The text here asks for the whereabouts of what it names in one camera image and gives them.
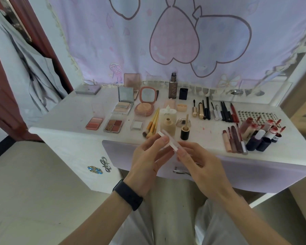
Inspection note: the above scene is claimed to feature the person's left hand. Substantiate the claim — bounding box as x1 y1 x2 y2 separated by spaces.
123 134 175 199

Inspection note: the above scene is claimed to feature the person's right hand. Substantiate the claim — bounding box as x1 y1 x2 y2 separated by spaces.
176 142 236 204

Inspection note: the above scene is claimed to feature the pink concealer tube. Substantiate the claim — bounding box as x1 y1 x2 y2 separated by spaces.
222 130 232 153

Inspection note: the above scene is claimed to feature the purple drawer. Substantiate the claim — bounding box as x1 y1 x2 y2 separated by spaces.
102 140 306 194

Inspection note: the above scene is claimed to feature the beige cap lip wand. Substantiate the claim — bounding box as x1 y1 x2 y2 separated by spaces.
227 127 238 153

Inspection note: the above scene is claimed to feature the clear square palette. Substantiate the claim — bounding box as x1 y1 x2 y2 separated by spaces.
130 119 145 131

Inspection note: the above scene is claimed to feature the red applicator wand silver cap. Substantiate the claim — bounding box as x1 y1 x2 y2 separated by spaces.
236 123 249 155

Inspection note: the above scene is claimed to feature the foundation bottle black cap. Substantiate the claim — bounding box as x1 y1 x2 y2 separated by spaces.
160 117 177 137

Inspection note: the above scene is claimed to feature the black cap beige wand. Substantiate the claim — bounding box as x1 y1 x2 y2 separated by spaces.
180 114 190 141

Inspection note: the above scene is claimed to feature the silver square palette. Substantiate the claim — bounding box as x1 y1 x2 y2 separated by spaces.
103 119 125 134

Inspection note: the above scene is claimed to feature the navy cosmetic tube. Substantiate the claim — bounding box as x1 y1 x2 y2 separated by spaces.
245 129 272 152

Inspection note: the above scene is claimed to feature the clear dome bottle cap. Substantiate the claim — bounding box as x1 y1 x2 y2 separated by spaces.
175 117 192 128

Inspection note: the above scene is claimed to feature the beige tube black cap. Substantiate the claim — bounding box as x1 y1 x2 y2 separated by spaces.
243 123 266 141

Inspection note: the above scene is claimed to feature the peach round powder puff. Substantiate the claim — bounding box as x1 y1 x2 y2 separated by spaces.
136 102 153 114

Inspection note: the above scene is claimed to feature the red makeup pencil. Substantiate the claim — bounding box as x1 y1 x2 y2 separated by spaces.
230 102 240 123

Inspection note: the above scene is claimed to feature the pink blush compact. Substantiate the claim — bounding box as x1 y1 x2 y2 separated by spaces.
85 103 105 131

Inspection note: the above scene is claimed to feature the pink rounded compact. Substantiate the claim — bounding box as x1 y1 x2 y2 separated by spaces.
134 86 157 117

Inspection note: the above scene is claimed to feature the small grey square palette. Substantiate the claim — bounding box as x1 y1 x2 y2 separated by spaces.
112 86 135 116

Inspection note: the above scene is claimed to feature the false eyelash tray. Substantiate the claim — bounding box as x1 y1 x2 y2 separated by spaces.
237 110 280 123

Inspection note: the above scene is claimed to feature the small pale tube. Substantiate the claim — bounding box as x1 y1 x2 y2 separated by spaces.
266 126 278 140

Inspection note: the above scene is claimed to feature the dark square foundation bottle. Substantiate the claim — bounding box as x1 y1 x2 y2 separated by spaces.
168 72 178 99

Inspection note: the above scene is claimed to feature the brown blush palette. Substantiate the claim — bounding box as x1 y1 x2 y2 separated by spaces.
123 73 141 101

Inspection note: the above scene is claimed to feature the large grey square palette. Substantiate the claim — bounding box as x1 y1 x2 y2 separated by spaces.
74 84 102 96

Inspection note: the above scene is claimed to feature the person's left forearm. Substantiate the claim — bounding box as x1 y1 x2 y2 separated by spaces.
58 192 141 245

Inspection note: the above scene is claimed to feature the white dressing table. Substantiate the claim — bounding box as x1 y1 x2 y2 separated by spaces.
28 0 306 194

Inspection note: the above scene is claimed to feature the black smartwatch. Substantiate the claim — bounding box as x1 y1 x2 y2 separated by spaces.
113 179 144 212

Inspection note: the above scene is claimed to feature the blue shiny cabinet sticker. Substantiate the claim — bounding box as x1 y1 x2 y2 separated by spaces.
87 165 103 175

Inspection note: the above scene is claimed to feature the pink cartoon cloth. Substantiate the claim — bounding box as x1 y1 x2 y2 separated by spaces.
43 0 306 89

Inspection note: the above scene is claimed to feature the white hanging garment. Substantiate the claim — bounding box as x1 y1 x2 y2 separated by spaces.
0 9 68 128

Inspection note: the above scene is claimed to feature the dark red wooden door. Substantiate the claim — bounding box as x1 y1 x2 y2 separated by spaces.
0 0 74 142

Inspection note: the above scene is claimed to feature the silver drawer handle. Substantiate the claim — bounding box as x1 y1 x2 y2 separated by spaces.
173 167 192 176

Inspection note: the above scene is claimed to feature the wooden bed frame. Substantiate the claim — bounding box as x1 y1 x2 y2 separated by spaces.
280 73 306 245

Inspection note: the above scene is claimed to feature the gold door handle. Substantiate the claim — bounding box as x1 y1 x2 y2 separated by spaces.
0 0 32 43

